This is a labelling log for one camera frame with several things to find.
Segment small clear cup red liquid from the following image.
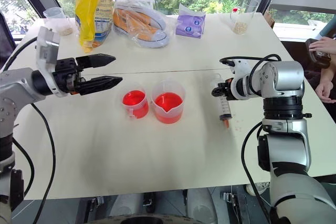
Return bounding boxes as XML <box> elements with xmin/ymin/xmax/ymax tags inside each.
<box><xmin>120</xmin><ymin>82</ymin><xmax>150</xmax><ymax>120</ymax></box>

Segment grey rounded robot leg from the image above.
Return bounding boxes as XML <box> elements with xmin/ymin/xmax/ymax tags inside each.
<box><xmin>185</xmin><ymin>187</ymin><xmax>218</xmax><ymax>224</ymax></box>
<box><xmin>108</xmin><ymin>193</ymin><xmax>145</xmax><ymax>218</ymax></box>

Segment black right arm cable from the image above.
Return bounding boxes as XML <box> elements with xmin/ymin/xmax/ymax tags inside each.
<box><xmin>240</xmin><ymin>121</ymin><xmax>272</xmax><ymax>224</ymax></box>

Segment clear plastic syringe orange tip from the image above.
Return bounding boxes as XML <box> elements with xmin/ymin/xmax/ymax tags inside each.
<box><xmin>209</xmin><ymin>72</ymin><xmax>233</xmax><ymax>131</ymax></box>

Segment yellow blue snack bag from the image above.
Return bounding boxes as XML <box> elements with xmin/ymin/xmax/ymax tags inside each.
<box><xmin>74</xmin><ymin>0</ymin><xmax>117</xmax><ymax>53</ymax></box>

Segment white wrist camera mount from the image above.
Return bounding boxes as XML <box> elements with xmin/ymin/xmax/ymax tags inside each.
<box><xmin>35</xmin><ymin>26</ymin><xmax>71</xmax><ymax>98</ymax></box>
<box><xmin>229</xmin><ymin>59</ymin><xmax>253</xmax><ymax>100</ymax></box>

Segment orange canvas shoe white sole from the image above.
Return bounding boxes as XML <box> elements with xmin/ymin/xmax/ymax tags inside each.
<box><xmin>113</xmin><ymin>3</ymin><xmax>169</xmax><ymax>31</ymax></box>
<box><xmin>114</xmin><ymin>23</ymin><xmax>171</xmax><ymax>49</ymax></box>

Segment large clear cup red liquid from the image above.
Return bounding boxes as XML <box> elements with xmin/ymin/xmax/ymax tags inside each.
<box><xmin>151</xmin><ymin>78</ymin><xmax>187</xmax><ymax>125</ymax></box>

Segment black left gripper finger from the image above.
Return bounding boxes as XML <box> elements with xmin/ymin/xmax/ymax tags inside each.
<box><xmin>75</xmin><ymin>53</ymin><xmax>117</xmax><ymax>71</ymax></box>
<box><xmin>78</xmin><ymin>76</ymin><xmax>124</xmax><ymax>97</ymax></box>

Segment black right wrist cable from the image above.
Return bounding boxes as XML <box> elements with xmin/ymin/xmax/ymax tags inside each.
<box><xmin>219</xmin><ymin>54</ymin><xmax>282</xmax><ymax>88</ymax></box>

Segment white sneaker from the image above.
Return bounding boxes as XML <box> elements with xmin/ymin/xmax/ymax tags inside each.
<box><xmin>245</xmin><ymin>181</ymin><xmax>271</xmax><ymax>197</ymax></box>

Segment tall clear glass with grains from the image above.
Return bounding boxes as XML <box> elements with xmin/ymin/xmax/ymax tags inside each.
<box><xmin>229</xmin><ymin>0</ymin><xmax>259</xmax><ymax>36</ymax></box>

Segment black panel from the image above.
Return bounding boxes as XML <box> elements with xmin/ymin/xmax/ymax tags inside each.
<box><xmin>0</xmin><ymin>10</ymin><xmax>17</xmax><ymax>70</ymax></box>

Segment clear measuring cup with grains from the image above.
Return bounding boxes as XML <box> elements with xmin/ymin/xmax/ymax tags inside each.
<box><xmin>43</xmin><ymin>7</ymin><xmax>75</xmax><ymax>37</ymax></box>

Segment bystander bare hand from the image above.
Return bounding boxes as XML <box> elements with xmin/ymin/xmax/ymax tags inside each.
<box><xmin>314</xmin><ymin>78</ymin><xmax>336</xmax><ymax>104</ymax></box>

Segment teal chair back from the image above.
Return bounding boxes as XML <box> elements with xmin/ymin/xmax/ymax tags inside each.
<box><xmin>318</xmin><ymin>20</ymin><xmax>336</xmax><ymax>39</ymax></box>

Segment purple tissue pack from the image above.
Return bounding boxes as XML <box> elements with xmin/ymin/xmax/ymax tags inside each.
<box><xmin>175</xmin><ymin>3</ymin><xmax>207</xmax><ymax>39</ymax></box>

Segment metal table clamp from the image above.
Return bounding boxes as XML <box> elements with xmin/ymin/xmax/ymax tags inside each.
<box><xmin>222</xmin><ymin>191</ymin><xmax>238</xmax><ymax>205</ymax></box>
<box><xmin>90</xmin><ymin>195</ymin><xmax>106</xmax><ymax>208</ymax></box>

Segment black handheld object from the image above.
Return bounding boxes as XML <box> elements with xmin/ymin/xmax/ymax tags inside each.
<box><xmin>304</xmin><ymin>38</ymin><xmax>332</xmax><ymax>69</ymax></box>

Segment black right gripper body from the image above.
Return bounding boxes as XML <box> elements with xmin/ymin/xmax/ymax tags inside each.
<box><xmin>216</xmin><ymin>77</ymin><xmax>236</xmax><ymax>101</ymax></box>

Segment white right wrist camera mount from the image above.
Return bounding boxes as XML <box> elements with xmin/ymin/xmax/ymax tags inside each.
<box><xmin>229</xmin><ymin>59</ymin><xmax>253</xmax><ymax>100</ymax></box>

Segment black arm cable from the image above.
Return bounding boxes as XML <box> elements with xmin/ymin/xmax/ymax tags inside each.
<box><xmin>30</xmin><ymin>102</ymin><xmax>57</xmax><ymax>224</ymax></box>
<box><xmin>0</xmin><ymin>36</ymin><xmax>39</xmax><ymax>73</ymax></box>
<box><xmin>240</xmin><ymin>121</ymin><xmax>272</xmax><ymax>224</ymax></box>

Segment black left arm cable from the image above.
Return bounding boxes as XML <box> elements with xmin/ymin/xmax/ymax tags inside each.
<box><xmin>0</xmin><ymin>36</ymin><xmax>39</xmax><ymax>73</ymax></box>
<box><xmin>30</xmin><ymin>102</ymin><xmax>57</xmax><ymax>224</ymax></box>

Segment orange sneakers in plastic bag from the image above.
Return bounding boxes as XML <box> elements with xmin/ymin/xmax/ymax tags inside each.
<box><xmin>112</xmin><ymin>0</ymin><xmax>171</xmax><ymax>50</ymax></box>

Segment bystander hand on black object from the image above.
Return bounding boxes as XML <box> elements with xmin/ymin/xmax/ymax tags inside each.
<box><xmin>308</xmin><ymin>36</ymin><xmax>336</xmax><ymax>55</ymax></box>

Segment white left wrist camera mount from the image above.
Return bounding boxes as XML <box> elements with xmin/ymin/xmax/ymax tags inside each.
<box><xmin>35</xmin><ymin>26</ymin><xmax>71</xmax><ymax>98</ymax></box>

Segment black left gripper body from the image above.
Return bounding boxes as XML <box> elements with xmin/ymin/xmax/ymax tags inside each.
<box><xmin>51</xmin><ymin>57</ymin><xmax>88</xmax><ymax>96</ymax></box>

